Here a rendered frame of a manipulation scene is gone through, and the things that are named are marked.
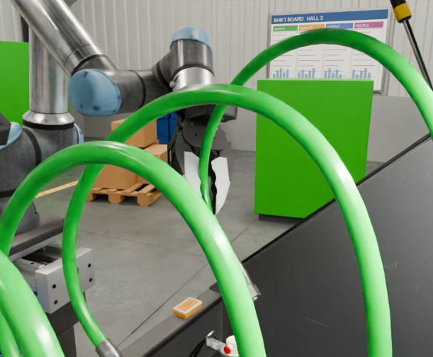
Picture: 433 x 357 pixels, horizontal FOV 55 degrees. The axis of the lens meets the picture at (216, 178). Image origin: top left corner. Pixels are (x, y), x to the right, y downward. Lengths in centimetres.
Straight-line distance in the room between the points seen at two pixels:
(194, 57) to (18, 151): 46
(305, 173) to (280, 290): 300
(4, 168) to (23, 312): 80
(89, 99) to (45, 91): 35
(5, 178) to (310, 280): 66
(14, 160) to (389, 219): 75
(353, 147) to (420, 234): 304
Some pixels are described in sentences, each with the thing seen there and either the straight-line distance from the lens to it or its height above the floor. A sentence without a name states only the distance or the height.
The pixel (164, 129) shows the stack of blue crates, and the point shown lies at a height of 42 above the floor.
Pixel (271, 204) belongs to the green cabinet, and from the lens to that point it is 388.
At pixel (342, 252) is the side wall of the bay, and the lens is 72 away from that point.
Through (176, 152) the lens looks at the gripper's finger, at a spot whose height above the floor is 127.
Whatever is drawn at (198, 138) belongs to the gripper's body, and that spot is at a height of 129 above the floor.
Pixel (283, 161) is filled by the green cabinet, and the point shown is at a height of 60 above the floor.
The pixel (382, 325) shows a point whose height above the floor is 124.
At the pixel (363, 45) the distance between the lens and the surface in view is 37.
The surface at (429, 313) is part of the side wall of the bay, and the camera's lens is 73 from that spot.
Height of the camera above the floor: 139
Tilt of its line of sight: 15 degrees down
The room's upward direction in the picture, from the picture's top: straight up
